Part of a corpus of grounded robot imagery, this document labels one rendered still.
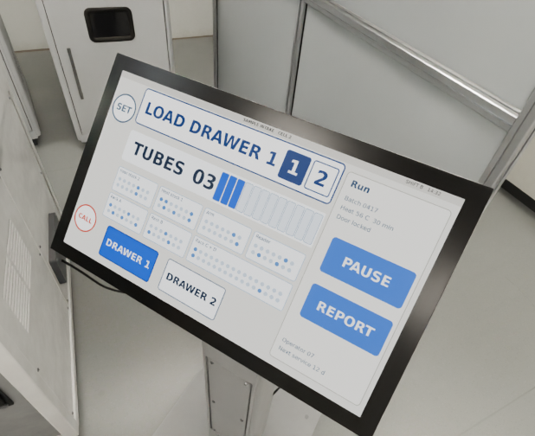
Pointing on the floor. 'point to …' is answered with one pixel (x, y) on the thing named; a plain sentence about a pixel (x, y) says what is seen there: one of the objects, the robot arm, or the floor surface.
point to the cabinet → (23, 299)
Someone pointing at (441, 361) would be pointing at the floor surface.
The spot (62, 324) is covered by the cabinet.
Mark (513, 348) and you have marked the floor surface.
